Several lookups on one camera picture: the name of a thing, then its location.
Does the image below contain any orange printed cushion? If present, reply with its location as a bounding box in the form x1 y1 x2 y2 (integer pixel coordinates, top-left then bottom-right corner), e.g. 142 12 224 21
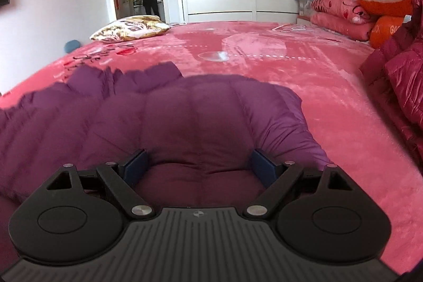
369 16 412 49

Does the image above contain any clear plastic box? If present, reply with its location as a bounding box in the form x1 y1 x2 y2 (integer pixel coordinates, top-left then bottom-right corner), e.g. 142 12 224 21
297 0 313 18

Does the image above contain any red down jacket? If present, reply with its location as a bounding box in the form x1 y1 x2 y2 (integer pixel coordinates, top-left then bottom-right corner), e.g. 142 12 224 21
360 0 423 167

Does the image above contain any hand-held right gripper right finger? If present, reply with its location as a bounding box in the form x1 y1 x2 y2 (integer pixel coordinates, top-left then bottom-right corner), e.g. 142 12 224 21
243 149 354 221

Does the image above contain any purple down jacket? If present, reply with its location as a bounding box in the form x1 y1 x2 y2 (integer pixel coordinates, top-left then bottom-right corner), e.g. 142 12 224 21
0 61 331 213

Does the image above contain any pink plush blanket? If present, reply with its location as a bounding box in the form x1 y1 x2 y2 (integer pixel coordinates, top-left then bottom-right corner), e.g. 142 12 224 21
0 20 423 276

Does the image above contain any white clothes hanger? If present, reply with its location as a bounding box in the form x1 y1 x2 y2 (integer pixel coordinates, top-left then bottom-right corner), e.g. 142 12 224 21
272 24 308 33

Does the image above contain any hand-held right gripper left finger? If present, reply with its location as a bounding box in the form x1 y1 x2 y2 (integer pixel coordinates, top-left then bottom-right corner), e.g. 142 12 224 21
46 148 156 220

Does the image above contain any printed pillow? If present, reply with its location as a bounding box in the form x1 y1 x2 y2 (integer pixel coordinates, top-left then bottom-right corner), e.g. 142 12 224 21
90 15 171 44

